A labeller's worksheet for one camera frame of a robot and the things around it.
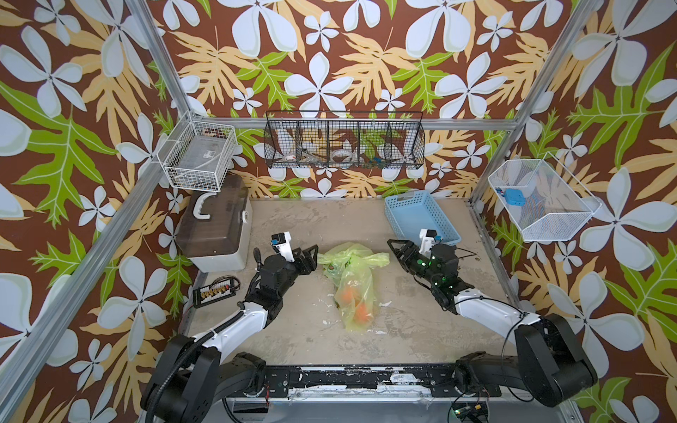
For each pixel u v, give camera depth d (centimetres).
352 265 82
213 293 91
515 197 86
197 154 86
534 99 85
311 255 77
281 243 72
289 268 64
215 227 92
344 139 98
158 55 75
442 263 65
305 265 74
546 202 81
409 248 75
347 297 80
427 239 78
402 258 75
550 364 42
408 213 116
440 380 74
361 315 80
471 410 75
